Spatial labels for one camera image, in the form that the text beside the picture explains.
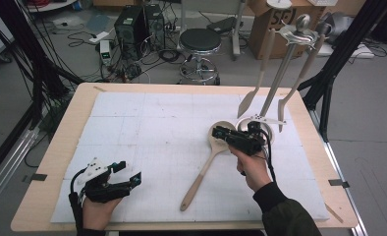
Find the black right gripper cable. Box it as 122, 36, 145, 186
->
259, 128, 278, 184

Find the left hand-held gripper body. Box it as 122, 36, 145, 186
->
77, 156, 132, 204

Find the aluminium rail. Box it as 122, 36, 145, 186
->
308, 109, 369, 236
0, 126, 40, 210

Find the black flat case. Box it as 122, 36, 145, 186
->
206, 16, 239, 35

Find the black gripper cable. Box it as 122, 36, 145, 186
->
68, 167, 86, 231
259, 128, 278, 184

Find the white bench power supply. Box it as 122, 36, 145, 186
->
98, 39, 113, 67

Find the beige perforated skimmer spoon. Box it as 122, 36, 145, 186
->
179, 120, 238, 212

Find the black round stool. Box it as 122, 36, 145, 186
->
178, 28, 222, 87

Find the white round disc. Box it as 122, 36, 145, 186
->
266, 0, 293, 10

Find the cardboard box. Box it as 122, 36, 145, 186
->
249, 0, 327, 61

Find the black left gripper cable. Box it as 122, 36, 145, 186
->
68, 167, 86, 231

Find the black tape strip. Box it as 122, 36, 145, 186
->
328, 178, 351, 189
22, 172, 48, 184

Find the grey rounded device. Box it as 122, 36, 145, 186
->
315, 12, 355, 37

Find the white power strip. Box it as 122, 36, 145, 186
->
88, 30, 111, 45

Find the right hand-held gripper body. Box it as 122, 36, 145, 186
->
225, 113, 287, 156

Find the metal utensil stand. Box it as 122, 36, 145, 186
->
235, 13, 321, 147

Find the person's left hand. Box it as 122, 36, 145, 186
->
83, 196, 124, 232

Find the beige pointed spatula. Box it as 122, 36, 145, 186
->
237, 28, 277, 120

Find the black metal frame stand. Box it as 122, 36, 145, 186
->
294, 0, 387, 142
0, 0, 84, 129

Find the person's right hand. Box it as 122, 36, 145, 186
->
229, 146, 273, 193

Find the beige slotted turner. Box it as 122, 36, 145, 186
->
277, 30, 327, 134

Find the black computer tower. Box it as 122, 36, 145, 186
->
113, 5, 150, 62
144, 3, 166, 50

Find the white flat device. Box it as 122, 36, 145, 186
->
307, 42, 376, 60

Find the white foam mat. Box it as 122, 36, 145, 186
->
50, 91, 330, 224

